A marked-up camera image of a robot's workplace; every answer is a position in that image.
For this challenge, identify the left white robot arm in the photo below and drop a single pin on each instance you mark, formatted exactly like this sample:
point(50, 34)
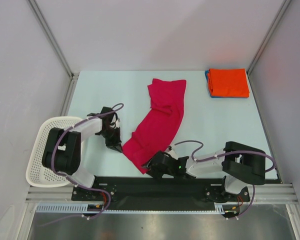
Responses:
point(63, 149)

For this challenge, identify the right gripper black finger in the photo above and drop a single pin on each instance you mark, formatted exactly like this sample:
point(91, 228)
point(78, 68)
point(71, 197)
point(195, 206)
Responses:
point(152, 172)
point(146, 166)

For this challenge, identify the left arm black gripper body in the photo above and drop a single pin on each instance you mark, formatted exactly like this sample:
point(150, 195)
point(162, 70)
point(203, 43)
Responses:
point(112, 133)

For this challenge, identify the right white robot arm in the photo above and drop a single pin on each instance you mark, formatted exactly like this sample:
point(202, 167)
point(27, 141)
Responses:
point(240, 165)

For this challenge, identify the black base mounting strip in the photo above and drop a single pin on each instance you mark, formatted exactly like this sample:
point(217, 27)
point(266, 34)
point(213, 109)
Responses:
point(165, 194)

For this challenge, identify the left aluminium corner post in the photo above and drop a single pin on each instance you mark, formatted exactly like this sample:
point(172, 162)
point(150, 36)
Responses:
point(43, 23)

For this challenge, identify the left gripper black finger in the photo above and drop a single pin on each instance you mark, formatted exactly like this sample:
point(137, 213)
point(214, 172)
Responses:
point(112, 144)
point(118, 147)

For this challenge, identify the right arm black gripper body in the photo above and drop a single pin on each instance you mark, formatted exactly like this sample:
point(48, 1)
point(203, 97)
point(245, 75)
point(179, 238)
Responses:
point(155, 166)

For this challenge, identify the right aluminium corner post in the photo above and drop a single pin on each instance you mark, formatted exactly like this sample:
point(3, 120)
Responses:
point(269, 34)

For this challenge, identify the folded orange t-shirt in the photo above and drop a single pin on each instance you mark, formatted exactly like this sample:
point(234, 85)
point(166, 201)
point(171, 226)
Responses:
point(228, 82)

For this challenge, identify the folded blue t-shirt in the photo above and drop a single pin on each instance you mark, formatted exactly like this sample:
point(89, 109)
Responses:
point(207, 80)

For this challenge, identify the crimson red t-shirt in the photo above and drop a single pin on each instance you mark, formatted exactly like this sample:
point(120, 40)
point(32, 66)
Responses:
point(160, 126)

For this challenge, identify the left slotted cable duct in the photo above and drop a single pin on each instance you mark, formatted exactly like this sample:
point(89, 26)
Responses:
point(73, 208)

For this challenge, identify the white perforated plastic basket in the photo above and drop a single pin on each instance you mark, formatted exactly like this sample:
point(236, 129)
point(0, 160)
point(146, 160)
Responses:
point(36, 174)

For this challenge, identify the aluminium corner post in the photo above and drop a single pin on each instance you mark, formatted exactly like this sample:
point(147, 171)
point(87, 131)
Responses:
point(269, 34)
point(43, 23)

